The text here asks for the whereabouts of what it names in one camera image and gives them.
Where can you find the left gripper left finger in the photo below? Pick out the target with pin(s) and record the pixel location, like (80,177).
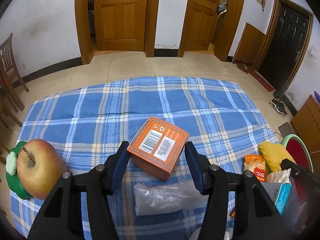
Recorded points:
(60,215)

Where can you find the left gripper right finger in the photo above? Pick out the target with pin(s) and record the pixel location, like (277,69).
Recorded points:
(256,216)

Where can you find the white teal medicine box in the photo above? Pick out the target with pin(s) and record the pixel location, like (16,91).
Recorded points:
(279,193)

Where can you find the yellow foam net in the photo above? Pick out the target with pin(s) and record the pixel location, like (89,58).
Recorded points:
(274,154)

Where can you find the orange snack packet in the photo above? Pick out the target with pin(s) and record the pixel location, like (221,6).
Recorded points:
(257,165)

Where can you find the clear plastic tissue pack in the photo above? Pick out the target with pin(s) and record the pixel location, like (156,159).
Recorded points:
(168,198)

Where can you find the orange cardboard box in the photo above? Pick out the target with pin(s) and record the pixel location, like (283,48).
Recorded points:
(156,147)

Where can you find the cream paper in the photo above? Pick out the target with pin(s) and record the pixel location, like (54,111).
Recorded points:
(282,177)

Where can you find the red bin with green rim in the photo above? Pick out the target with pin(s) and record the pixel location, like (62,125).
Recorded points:
(297,149)

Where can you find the grey floor mat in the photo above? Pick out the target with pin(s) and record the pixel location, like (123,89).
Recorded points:
(285,129)

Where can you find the wooden sideboard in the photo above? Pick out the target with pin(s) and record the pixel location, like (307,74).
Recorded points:
(306,125)

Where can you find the red apple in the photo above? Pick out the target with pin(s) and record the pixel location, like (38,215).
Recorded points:
(39,167)

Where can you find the green toy pepper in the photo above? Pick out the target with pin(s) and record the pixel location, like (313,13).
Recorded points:
(11,175)

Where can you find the black sneakers pair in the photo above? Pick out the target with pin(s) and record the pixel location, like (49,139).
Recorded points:
(278,104)

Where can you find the purple bag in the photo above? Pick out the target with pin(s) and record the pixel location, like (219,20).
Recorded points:
(317,96)

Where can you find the red door mat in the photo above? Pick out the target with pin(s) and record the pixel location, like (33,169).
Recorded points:
(261,80)

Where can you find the wooden shoe cabinet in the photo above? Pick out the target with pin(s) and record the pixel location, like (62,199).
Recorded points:
(250,45)

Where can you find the black entrance door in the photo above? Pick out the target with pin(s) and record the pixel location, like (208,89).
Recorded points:
(286,46)

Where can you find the wooden chair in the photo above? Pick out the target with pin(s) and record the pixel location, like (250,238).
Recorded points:
(9,72)

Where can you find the middle wooden door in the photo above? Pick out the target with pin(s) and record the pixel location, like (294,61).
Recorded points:
(199,23)

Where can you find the wooden door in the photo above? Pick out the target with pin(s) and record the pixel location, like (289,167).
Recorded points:
(120,24)
(199,23)

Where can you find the left wooden door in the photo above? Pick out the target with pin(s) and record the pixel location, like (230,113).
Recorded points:
(120,24)

